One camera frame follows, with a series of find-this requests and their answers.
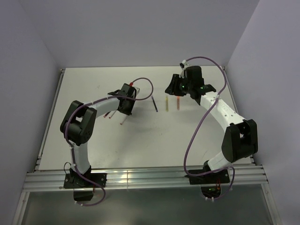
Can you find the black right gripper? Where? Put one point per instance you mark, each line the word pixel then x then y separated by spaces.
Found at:
pixel 173 88

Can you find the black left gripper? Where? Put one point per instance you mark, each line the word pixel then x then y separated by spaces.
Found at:
pixel 129 112

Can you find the orange red pen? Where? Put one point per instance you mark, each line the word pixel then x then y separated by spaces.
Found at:
pixel 178 103

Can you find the yellow highlighter pen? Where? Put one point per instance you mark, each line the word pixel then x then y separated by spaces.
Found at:
pixel 166 104

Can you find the purple pen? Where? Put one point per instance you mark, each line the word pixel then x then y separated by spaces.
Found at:
pixel 154 103

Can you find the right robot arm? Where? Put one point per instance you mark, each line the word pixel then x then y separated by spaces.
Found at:
pixel 240 138

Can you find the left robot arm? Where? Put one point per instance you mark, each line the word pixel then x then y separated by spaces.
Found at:
pixel 78 124

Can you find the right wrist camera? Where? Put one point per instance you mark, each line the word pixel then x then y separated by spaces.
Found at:
pixel 184 65

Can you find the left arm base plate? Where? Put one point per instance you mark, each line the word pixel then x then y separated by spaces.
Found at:
pixel 75 181

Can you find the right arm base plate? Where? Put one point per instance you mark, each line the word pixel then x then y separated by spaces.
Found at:
pixel 211 178

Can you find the aluminium rail frame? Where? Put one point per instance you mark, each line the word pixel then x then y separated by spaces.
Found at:
pixel 143 160

